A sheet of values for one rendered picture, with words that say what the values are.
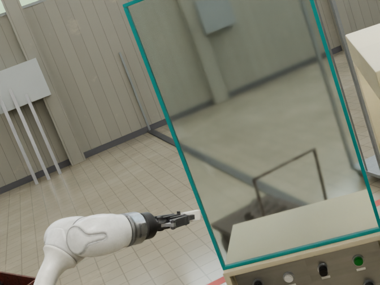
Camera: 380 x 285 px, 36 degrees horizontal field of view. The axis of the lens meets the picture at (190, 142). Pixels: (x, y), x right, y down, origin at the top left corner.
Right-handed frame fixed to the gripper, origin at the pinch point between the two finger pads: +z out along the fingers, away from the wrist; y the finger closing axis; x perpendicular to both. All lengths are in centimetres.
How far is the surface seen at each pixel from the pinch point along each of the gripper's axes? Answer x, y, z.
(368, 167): -22, -149, 388
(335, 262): -22, 18, 49
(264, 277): -26.9, -2.0, 36.4
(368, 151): -12, -188, 460
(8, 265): -131, -524, 206
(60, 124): 39, -839, 488
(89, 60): 160, -814, 544
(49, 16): 242, -840, 477
